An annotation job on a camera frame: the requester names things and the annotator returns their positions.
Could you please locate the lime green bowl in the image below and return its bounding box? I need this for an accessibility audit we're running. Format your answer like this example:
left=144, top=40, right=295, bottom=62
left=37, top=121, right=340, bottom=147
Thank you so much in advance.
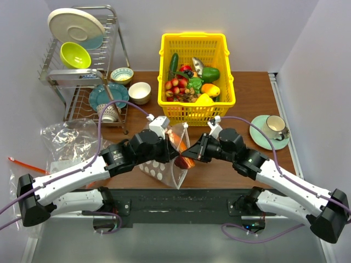
left=60, top=42, right=92, bottom=69

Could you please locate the cream mug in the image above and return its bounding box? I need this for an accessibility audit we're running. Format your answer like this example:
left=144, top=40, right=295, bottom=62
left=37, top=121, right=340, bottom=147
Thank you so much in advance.
left=262, top=116, right=290, bottom=141

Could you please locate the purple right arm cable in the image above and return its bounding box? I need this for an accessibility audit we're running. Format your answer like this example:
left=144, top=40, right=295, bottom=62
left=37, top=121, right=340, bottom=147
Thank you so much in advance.
left=220, top=116, right=351, bottom=244

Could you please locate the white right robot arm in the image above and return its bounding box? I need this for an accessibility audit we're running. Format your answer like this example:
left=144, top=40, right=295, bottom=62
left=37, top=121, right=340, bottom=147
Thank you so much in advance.
left=182, top=128, right=350, bottom=244

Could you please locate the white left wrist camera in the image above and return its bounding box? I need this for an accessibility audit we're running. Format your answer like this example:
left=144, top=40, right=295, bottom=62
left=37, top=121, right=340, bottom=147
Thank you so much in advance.
left=146, top=114, right=170, bottom=139

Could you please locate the green bell pepper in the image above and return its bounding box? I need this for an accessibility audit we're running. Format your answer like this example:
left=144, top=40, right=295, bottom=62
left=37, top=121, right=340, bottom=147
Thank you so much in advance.
left=201, top=67, right=220, bottom=83

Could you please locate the crumpled clear plastic bag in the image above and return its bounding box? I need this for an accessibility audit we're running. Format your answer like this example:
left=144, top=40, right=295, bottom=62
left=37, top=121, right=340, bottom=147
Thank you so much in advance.
left=41, top=118, right=112, bottom=170

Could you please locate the white cream bowl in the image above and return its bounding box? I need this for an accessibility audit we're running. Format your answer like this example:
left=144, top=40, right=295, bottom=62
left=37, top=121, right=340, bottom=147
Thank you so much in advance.
left=128, top=82, right=151, bottom=105

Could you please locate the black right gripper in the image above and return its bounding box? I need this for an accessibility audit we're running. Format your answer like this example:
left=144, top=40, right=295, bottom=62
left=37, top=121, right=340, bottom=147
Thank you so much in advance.
left=182, top=133, right=235, bottom=163

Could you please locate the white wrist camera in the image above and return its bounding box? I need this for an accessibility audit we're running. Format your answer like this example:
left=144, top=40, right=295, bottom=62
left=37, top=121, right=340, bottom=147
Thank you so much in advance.
left=207, top=116, right=223, bottom=139
left=146, top=114, right=170, bottom=139

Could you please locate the large cream blue plate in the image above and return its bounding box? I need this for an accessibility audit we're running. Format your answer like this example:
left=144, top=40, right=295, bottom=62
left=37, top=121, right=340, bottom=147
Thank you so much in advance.
left=47, top=8, right=105, bottom=50

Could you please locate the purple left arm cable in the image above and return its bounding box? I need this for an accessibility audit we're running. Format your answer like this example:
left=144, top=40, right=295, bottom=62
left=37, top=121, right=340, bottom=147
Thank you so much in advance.
left=0, top=100, right=150, bottom=236

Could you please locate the grey toy fish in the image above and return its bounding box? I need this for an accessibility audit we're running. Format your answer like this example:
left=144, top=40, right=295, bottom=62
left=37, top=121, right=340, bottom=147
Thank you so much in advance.
left=192, top=57, right=205, bottom=77

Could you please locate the yellow plastic basket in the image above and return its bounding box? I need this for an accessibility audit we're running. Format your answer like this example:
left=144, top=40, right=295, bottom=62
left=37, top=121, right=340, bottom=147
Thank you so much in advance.
left=157, top=32, right=236, bottom=126

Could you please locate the green lettuce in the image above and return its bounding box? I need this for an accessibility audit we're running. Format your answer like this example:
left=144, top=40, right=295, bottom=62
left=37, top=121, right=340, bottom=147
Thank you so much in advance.
left=188, top=77, right=203, bottom=94

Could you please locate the orange papaya slice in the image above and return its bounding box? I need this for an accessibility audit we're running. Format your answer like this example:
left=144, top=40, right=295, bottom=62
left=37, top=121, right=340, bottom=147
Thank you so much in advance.
left=167, top=130, right=195, bottom=169

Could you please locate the metal dish rack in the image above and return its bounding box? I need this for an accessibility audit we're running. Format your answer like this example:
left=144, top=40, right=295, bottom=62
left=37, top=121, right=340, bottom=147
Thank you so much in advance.
left=38, top=4, right=129, bottom=134

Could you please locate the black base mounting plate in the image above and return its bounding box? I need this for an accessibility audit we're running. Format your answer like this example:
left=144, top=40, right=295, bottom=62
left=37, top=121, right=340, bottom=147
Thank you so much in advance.
left=97, top=187, right=264, bottom=227

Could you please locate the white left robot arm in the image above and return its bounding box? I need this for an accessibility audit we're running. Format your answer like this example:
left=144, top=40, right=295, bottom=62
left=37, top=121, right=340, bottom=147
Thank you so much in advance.
left=17, top=129, right=179, bottom=227

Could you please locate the dark green cucumber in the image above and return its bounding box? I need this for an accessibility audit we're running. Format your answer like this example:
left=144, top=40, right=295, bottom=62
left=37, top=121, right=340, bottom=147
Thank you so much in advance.
left=169, top=53, right=179, bottom=72

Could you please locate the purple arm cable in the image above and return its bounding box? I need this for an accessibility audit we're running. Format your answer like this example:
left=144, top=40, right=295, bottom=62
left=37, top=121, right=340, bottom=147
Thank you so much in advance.
left=220, top=116, right=351, bottom=244
left=0, top=100, right=150, bottom=236

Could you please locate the yellow bell pepper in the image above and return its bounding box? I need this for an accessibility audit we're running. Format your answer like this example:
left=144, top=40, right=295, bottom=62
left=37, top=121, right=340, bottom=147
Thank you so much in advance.
left=195, top=93, right=214, bottom=106

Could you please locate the teal patterned small bowl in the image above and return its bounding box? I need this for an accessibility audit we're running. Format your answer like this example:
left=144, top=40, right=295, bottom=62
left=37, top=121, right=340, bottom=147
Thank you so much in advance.
left=110, top=67, right=134, bottom=85

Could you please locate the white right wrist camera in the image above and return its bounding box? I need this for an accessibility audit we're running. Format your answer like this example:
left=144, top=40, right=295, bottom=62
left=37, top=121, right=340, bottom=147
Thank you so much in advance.
left=207, top=116, right=223, bottom=139

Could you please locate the red pomegranate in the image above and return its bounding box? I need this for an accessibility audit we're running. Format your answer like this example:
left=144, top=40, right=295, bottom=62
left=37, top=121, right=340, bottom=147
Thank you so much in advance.
left=180, top=64, right=193, bottom=77

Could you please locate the brown longan bunch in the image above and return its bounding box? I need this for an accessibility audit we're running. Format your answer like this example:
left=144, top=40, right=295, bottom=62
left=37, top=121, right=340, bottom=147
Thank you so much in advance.
left=176, top=88, right=197, bottom=102

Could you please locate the patterned white bowl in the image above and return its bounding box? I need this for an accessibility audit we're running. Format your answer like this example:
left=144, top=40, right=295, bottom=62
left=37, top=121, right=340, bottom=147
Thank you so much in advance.
left=97, top=104, right=118, bottom=123

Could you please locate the teal scalloped plate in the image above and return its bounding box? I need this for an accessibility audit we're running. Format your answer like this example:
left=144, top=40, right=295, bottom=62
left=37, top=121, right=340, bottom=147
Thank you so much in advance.
left=88, top=83, right=129, bottom=111

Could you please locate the clear white-dotted zip bag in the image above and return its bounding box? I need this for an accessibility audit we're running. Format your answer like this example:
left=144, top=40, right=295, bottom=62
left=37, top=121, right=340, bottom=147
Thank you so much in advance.
left=139, top=123, right=190, bottom=189

